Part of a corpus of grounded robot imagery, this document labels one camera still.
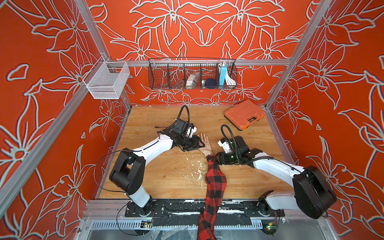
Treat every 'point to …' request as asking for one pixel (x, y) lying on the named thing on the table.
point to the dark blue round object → (210, 83)
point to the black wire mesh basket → (173, 73)
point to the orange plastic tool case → (243, 115)
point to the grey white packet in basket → (192, 80)
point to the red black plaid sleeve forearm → (216, 184)
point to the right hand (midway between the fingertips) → (212, 160)
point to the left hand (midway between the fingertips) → (202, 145)
